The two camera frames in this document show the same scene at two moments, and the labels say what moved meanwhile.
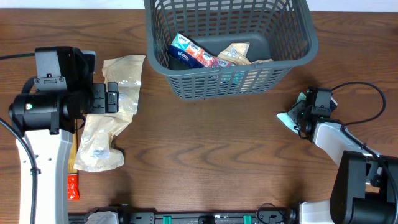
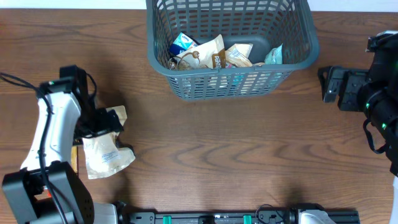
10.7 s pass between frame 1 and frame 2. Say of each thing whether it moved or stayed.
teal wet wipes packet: moved
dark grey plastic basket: stayed
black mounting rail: stayed
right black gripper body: moved
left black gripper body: moved
